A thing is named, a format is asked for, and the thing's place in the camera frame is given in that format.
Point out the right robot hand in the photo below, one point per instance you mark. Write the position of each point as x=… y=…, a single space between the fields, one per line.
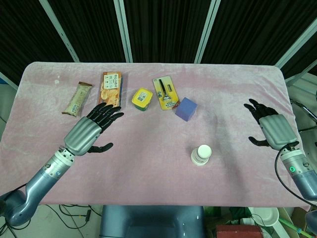
x=277 y=129

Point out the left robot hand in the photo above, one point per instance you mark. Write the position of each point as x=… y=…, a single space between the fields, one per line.
x=79 y=136

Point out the white paper cup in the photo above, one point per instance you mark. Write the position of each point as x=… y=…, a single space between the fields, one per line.
x=201 y=155

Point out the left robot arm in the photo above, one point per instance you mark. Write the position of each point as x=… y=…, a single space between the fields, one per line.
x=37 y=183

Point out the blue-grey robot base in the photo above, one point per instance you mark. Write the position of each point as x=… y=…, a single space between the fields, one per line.
x=148 y=223

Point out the brown snack bar wrapper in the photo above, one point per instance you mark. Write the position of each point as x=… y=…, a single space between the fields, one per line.
x=76 y=99

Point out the orange and blue biscuit box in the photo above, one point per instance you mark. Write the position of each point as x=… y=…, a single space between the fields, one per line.
x=110 y=86

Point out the pink velvet tablecloth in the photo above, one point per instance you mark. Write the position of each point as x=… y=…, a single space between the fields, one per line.
x=148 y=161

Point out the black folding screen panel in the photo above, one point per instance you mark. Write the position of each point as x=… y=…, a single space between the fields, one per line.
x=247 y=29
x=94 y=29
x=168 y=29
x=24 y=37
x=304 y=59

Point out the white plastic bowl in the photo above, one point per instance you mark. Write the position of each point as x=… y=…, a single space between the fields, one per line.
x=267 y=217

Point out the purple foam cube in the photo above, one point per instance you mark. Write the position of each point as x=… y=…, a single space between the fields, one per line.
x=185 y=109

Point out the razor in yellow blister pack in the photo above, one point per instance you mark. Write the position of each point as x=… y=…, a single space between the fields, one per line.
x=166 y=94

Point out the green plastic stick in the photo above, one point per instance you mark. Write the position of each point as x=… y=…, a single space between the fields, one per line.
x=294 y=226

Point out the red box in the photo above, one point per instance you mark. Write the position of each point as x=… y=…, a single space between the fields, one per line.
x=237 y=231

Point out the chrome tube frame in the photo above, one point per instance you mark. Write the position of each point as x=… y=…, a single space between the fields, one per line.
x=303 y=107

